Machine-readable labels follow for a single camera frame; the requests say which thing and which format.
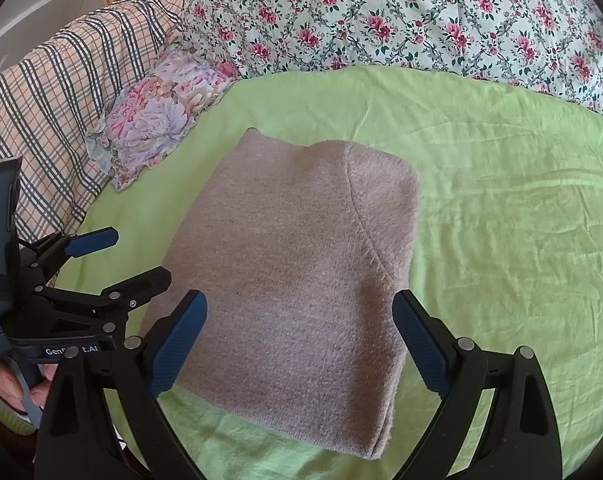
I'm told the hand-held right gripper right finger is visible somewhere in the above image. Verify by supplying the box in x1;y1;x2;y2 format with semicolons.
392;290;569;480

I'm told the small rose print quilt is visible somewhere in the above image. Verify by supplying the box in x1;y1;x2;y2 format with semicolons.
181;0;603;123

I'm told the person's left hand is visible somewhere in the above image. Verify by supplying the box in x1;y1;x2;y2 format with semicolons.
0;360;58;409

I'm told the plaid blanket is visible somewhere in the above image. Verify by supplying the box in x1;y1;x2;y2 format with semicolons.
0;0;199;243

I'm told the large flower print pillow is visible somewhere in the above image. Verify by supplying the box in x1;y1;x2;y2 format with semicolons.
84;45;239;192

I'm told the beige knit sweater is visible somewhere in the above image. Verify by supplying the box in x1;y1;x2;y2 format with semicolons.
138;129;422;461

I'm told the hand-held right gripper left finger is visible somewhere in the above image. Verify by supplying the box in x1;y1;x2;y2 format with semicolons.
35;290;208;480

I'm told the green bed sheet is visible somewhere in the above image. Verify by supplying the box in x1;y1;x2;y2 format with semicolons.
56;67;603;480

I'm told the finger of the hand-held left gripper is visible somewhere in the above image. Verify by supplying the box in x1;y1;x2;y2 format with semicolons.
21;227;120;286
41;267;172;333

